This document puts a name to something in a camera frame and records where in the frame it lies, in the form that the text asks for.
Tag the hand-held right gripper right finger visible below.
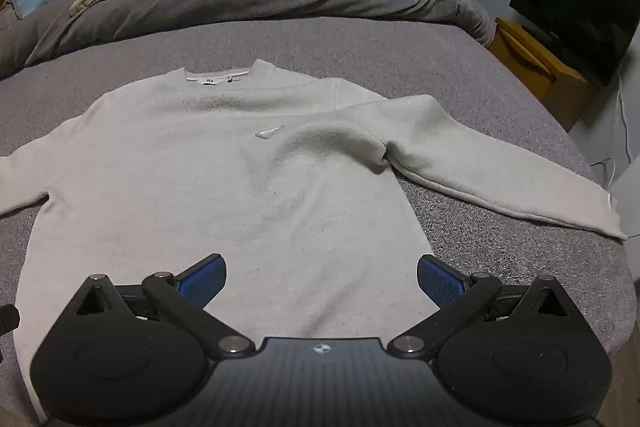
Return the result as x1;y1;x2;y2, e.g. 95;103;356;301
387;253;581;363

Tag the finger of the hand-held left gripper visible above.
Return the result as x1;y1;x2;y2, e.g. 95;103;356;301
0;304;21;363

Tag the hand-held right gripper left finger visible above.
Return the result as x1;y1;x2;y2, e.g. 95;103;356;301
65;253;256;360

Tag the light grey sweater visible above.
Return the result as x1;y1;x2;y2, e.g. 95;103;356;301
0;58;628;427

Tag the grey bed cover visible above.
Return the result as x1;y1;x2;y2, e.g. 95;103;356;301
0;14;636;427

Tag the wooden television stand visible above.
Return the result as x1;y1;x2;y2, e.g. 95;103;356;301
489;17;601;132

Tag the black television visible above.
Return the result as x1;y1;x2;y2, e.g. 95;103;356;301
509;0;640;86

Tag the white cable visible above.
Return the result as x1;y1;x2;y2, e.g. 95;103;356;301
592;74;632;188

